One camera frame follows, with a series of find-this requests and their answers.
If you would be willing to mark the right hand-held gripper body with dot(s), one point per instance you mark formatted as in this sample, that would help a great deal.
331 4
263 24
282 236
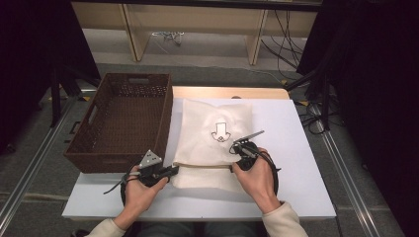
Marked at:
248 154

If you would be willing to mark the light wooden shelf unit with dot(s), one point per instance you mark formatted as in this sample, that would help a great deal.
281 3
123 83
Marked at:
197 19

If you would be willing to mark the black metal stand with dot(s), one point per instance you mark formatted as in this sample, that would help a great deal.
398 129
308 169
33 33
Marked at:
324 98
56 98

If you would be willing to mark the cream mesh laundry bag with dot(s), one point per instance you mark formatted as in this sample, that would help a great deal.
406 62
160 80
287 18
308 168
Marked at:
197 131

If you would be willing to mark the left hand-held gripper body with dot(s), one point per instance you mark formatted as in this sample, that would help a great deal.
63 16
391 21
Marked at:
150 171

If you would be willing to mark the brown woven basket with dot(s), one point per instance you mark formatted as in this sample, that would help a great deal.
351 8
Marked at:
131 125

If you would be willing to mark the person's right hand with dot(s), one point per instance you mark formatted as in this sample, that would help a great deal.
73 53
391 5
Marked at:
260 184

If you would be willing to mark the metal floor rail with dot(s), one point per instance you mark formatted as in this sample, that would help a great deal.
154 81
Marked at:
346 177
36 158

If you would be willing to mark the person's legs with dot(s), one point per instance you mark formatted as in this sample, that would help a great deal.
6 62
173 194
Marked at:
197 230

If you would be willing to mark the white garment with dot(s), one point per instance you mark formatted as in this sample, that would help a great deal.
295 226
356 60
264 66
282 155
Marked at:
210 158

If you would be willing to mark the dark curtain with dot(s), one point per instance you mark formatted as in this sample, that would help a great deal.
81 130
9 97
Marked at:
33 49
378 82

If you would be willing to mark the person's left hand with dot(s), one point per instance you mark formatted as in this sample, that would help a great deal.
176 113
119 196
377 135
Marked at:
140 199

